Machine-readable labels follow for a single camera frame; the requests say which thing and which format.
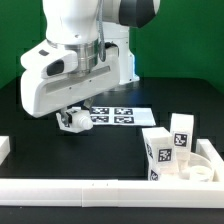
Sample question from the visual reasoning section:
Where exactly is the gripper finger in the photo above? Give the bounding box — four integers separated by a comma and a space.
83, 98, 94, 109
56, 112, 70, 131

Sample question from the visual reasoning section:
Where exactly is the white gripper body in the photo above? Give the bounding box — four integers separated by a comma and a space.
21, 53, 120, 117

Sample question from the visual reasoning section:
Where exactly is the white round stool seat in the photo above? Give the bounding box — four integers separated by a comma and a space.
148, 153, 214, 182

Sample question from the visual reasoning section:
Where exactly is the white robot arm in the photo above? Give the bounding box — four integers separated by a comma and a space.
21, 0, 160, 133

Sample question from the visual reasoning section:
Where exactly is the white paper marker sheet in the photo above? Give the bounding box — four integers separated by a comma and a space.
89, 106, 156, 126

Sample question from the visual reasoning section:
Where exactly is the white block left edge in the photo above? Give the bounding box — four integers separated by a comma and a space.
0, 136, 10, 165

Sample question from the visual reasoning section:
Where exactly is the white obstacle fence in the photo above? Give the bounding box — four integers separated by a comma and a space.
0, 139, 224, 208

